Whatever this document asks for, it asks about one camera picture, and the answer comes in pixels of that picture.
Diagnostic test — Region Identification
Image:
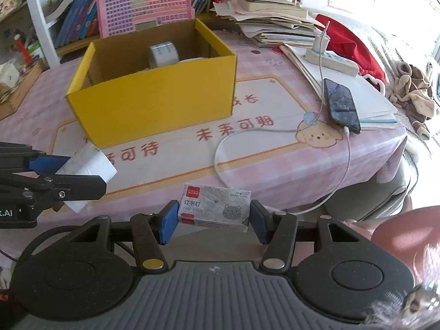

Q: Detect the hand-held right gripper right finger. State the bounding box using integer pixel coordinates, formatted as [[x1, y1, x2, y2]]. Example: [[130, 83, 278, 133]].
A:
[[250, 199, 361, 271]]

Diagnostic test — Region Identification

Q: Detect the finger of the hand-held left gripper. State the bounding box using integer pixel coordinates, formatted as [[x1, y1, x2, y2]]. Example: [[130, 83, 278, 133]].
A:
[[0, 142, 71, 177], [0, 175, 107, 210]]

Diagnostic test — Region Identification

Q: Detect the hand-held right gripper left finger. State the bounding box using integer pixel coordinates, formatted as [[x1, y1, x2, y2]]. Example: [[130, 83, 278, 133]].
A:
[[67, 199, 181, 271]]

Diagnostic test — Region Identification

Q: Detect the white paper packet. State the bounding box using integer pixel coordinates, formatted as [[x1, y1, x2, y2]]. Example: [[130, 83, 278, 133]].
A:
[[54, 144, 118, 213]]

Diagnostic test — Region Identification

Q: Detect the grey staples box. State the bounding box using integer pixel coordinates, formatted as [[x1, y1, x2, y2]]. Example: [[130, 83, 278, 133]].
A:
[[178, 183, 252, 233]]

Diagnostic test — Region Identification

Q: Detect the yellow cardboard box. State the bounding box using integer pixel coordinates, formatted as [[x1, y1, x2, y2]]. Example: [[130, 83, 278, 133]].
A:
[[66, 18, 238, 149]]

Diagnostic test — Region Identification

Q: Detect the white tape roll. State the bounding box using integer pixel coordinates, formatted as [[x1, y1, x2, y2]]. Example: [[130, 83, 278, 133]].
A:
[[148, 42, 180, 70]]

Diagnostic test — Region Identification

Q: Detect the wooden chessboard box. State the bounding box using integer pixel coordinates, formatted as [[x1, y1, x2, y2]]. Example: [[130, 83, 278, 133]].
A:
[[0, 58, 47, 121]]

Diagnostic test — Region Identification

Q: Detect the tissue pack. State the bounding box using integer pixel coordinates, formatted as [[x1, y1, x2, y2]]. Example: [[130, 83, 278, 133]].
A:
[[0, 62, 21, 92]]

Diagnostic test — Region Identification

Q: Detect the red bottle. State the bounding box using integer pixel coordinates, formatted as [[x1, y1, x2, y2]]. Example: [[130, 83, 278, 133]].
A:
[[14, 34, 31, 64]]

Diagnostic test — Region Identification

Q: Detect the white bookshelf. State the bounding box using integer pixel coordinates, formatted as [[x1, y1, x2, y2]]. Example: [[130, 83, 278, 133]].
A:
[[0, 0, 310, 69]]

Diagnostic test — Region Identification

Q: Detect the black smartphone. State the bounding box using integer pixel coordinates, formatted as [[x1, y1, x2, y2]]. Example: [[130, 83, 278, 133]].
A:
[[323, 78, 361, 134]]

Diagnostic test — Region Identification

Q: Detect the row of books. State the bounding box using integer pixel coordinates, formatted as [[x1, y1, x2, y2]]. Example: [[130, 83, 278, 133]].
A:
[[55, 0, 221, 47]]

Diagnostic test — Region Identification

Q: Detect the grey sofa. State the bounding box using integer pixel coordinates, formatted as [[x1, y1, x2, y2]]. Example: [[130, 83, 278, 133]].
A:
[[357, 7, 440, 221]]

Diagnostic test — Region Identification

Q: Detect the person's pink pants leg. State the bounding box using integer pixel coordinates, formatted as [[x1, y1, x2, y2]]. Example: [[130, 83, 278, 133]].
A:
[[371, 205, 440, 289]]

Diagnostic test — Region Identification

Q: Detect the white notebooks stack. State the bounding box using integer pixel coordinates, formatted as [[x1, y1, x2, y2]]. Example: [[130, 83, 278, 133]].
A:
[[280, 43, 397, 129]]

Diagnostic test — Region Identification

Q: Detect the fuzzy garment with metal button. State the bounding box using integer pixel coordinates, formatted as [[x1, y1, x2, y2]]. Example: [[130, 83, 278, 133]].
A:
[[364, 282, 440, 330]]

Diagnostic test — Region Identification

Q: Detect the white power strip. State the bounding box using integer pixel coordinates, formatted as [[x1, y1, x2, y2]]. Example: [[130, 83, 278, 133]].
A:
[[302, 49, 360, 76]]

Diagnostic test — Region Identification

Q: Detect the pink learning tablet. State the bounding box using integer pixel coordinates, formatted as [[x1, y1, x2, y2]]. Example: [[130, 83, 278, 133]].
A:
[[96, 0, 196, 38]]

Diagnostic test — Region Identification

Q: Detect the red garment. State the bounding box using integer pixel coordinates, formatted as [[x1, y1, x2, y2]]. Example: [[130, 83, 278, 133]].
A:
[[314, 14, 386, 84]]

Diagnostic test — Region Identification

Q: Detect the brown plush toy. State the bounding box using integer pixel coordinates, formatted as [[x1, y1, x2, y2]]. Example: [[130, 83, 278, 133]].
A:
[[388, 61, 435, 140]]

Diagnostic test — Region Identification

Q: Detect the stack of papers and books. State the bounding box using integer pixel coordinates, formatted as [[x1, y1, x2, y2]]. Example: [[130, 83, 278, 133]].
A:
[[213, 0, 325, 49]]

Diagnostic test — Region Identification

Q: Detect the white charging cable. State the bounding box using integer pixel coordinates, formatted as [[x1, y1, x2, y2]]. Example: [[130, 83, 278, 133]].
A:
[[214, 21, 352, 215]]

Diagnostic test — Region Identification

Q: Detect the white wall charger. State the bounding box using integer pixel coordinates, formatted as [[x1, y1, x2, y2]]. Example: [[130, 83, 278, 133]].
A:
[[312, 34, 331, 55]]

